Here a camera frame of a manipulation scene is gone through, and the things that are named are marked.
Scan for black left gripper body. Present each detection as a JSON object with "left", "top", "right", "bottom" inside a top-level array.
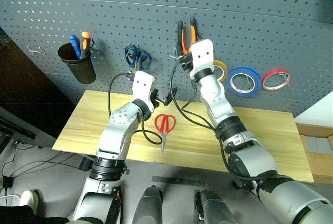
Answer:
[{"left": 150, "top": 88, "right": 160, "bottom": 110}]

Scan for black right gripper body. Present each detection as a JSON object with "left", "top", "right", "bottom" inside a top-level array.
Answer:
[{"left": 179, "top": 54, "right": 195, "bottom": 73}]

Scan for orange and black pliers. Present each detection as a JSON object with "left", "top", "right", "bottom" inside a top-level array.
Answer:
[{"left": 177, "top": 16, "right": 199, "bottom": 56}]

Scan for yellow tape roll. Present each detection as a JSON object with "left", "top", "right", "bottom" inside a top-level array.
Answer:
[{"left": 212, "top": 59, "right": 229, "bottom": 83}]

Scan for grey pegboard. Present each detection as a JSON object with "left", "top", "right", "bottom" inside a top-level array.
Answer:
[{"left": 0, "top": 0, "right": 333, "bottom": 117}]

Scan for blue tape roll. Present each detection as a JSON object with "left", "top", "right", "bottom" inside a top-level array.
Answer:
[{"left": 225, "top": 65, "right": 262, "bottom": 98}]

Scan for black floor tape strip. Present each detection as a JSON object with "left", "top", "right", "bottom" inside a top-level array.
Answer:
[{"left": 151, "top": 175, "right": 206, "bottom": 188}]

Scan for red tape roll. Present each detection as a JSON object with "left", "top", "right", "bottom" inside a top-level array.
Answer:
[{"left": 262, "top": 68, "right": 291, "bottom": 92}]

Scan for metal pegboard hook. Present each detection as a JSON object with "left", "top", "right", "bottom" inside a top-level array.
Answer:
[{"left": 27, "top": 46, "right": 46, "bottom": 57}]

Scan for red scissors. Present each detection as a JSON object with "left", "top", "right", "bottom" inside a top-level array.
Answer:
[{"left": 154, "top": 113, "right": 177, "bottom": 154}]

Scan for blue scissors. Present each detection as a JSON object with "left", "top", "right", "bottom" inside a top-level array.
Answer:
[{"left": 124, "top": 42, "right": 152, "bottom": 73}]

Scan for black cup holder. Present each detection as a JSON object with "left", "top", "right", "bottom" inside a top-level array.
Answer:
[{"left": 57, "top": 42, "right": 97, "bottom": 85}]

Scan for orange and black screwdriver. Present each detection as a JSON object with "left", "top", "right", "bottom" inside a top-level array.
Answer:
[{"left": 80, "top": 31, "right": 92, "bottom": 59}]

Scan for blue screwdriver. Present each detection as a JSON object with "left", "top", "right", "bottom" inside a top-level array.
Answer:
[{"left": 69, "top": 34, "right": 82, "bottom": 60}]

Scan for dark rounded shape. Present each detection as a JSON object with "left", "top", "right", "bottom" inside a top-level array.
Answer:
[
  {"left": 132, "top": 185, "right": 163, "bottom": 224},
  {"left": 194, "top": 189, "right": 236, "bottom": 224}
]

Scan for cardboard box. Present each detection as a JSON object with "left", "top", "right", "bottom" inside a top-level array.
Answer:
[{"left": 294, "top": 122, "right": 333, "bottom": 183}]

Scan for white and green shoe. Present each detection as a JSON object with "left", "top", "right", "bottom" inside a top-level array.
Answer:
[{"left": 19, "top": 189, "right": 41, "bottom": 216}]

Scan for black power adapter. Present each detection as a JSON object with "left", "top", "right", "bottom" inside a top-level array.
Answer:
[{"left": 2, "top": 175, "right": 14, "bottom": 189}]

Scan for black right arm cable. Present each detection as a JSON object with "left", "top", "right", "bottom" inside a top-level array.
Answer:
[{"left": 169, "top": 59, "right": 263, "bottom": 183}]

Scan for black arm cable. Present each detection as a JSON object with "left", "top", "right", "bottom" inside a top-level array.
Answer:
[
  {"left": 169, "top": 59, "right": 263, "bottom": 183},
  {"left": 107, "top": 72, "right": 163, "bottom": 146}
]

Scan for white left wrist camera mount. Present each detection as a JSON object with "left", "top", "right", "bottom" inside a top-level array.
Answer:
[{"left": 131, "top": 70, "right": 157, "bottom": 111}]

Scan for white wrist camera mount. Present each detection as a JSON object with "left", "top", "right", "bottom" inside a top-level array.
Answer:
[
  {"left": 190, "top": 38, "right": 216, "bottom": 78},
  {"left": 131, "top": 70, "right": 157, "bottom": 111}
]

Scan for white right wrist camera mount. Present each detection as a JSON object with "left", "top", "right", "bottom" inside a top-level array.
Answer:
[{"left": 190, "top": 38, "right": 216, "bottom": 78}]

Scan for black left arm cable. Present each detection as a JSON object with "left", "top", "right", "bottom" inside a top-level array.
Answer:
[{"left": 107, "top": 72, "right": 163, "bottom": 146}]

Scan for black floor cable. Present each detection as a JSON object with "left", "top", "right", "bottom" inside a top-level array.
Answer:
[{"left": 1, "top": 140, "right": 86, "bottom": 180}]

